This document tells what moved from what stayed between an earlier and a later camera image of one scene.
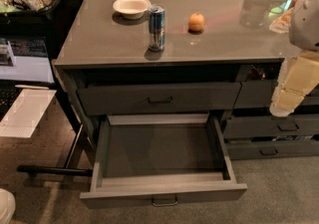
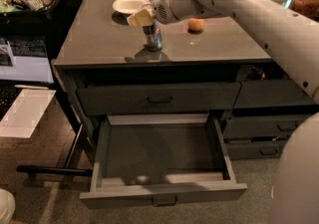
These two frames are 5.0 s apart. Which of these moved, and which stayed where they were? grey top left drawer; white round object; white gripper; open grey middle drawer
Moved: white gripper
Stayed: grey top left drawer; open grey middle drawer; white round object
